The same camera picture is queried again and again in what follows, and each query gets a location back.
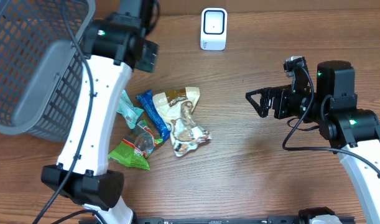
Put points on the light green wipes packet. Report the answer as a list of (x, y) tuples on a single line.
[(127, 109)]

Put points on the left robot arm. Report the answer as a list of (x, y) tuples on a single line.
[(110, 50)]

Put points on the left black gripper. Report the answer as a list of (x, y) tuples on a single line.
[(149, 63)]

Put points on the blue snack bar wrapper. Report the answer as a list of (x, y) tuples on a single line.
[(146, 100)]

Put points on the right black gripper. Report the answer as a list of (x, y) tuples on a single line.
[(279, 93)]

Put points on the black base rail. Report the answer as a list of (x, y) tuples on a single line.
[(268, 220)]

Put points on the white barcode scanner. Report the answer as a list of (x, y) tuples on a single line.
[(213, 32)]

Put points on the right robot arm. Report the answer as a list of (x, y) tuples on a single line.
[(331, 104)]

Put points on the beige snack pouch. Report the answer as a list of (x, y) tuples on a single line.
[(176, 107)]

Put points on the grey plastic mesh basket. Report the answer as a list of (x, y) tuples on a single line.
[(40, 69)]

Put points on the green snack bag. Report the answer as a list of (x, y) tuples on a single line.
[(136, 147)]

